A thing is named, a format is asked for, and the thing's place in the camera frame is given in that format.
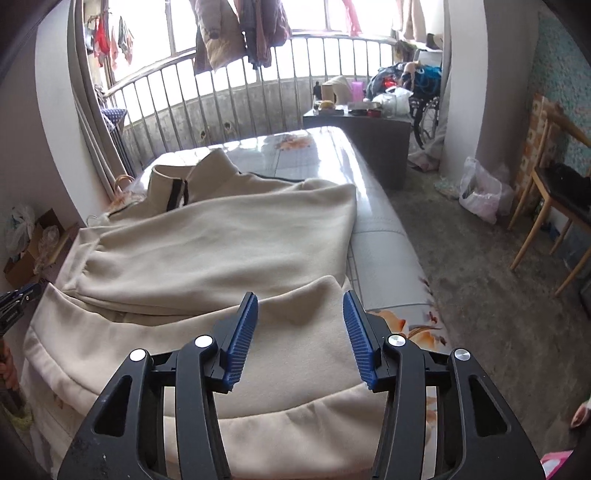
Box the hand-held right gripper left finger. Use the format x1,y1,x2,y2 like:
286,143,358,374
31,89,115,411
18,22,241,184
58,292,259,480

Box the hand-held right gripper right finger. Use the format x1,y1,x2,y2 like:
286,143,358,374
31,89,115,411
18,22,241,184
342,291,544,480

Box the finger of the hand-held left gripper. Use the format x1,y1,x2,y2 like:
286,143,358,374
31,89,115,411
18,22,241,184
0,283,42,325

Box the cream jacket with black stripes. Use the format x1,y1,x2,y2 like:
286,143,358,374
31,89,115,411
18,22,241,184
21,148,435,480

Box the pile of colourful clothes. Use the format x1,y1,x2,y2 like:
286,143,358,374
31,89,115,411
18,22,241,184
367,61,443,100

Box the hanging red clothes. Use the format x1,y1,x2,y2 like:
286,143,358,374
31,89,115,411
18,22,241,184
91,14,136,69

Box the person's left hand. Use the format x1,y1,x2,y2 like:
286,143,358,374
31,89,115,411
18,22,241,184
0,344,20,394

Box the cardboard box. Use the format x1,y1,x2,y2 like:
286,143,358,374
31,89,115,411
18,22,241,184
4,209,80,289

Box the crumpled white plastic bag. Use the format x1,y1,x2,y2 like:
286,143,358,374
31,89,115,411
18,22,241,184
4,204,37,254

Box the floral glossy table cover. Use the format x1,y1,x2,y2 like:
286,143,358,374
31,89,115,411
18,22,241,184
139,127,451,444

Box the grey curtain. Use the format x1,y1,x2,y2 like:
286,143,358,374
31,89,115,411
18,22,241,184
68,0,136,200

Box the large white plastic bag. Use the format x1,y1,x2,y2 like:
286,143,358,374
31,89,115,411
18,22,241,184
458,156,514,225

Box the dark low cabinet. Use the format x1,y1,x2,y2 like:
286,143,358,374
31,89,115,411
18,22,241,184
302,110,413,191

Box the blue checked cloth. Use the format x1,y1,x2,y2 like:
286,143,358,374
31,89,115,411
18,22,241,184
102,106,128,136

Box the wooden chair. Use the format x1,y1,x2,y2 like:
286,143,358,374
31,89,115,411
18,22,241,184
507,110,591,297

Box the wheelchair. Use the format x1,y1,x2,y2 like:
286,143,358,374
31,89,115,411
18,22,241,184
410,95,445,149

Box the red and black tray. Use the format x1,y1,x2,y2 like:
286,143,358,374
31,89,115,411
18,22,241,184
347,102,385,118

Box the person's shoe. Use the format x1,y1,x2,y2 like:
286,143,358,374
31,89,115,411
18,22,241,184
570,396,591,431

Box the pink object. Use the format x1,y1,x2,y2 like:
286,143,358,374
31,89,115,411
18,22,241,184
539,451,577,480

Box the white plastic bag on cabinet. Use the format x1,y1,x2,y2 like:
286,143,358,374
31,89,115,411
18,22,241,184
373,87,414,117

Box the metal balcony railing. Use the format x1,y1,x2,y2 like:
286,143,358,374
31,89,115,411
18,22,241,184
102,36,399,172

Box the black bag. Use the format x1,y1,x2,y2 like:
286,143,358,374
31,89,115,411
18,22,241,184
544,161,591,206

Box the hanging dark purple jacket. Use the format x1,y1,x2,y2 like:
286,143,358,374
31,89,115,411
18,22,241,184
235,0,293,71

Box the hanging pink cloth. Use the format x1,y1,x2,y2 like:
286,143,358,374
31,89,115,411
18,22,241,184
341,0,363,38

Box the hanging beige cloth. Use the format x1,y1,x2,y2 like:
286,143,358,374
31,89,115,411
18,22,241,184
396,0,429,43

